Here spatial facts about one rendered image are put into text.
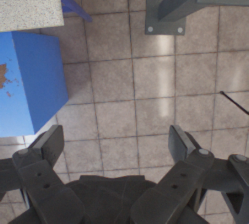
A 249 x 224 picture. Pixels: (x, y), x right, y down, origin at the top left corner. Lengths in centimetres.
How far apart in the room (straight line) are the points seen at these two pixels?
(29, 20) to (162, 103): 113
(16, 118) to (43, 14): 53
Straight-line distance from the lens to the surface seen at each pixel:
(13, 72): 95
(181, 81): 151
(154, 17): 143
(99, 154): 170
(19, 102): 98
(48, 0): 72
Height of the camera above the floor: 141
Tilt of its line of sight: 74 degrees down
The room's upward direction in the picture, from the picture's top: 177 degrees clockwise
